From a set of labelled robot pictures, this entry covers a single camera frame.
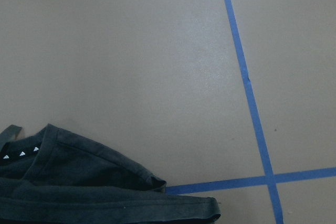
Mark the black printed t-shirt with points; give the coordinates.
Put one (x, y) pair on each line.
(56, 176)

